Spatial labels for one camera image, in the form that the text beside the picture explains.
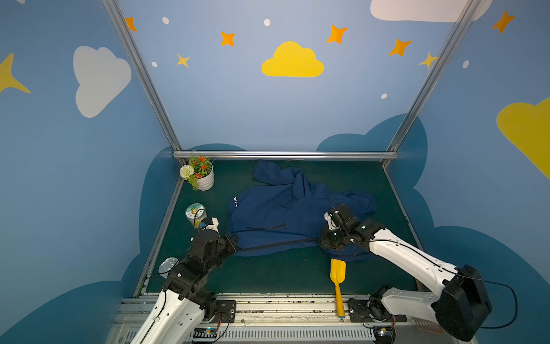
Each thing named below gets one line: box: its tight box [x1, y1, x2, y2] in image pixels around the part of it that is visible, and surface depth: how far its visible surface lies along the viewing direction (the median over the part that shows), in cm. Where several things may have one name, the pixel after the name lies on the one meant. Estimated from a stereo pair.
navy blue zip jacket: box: [227, 160, 376, 263], surface depth 99 cm
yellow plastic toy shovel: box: [329, 258, 347, 319], surface depth 84 cm
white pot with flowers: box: [179, 154, 215, 192], surface depth 101 cm
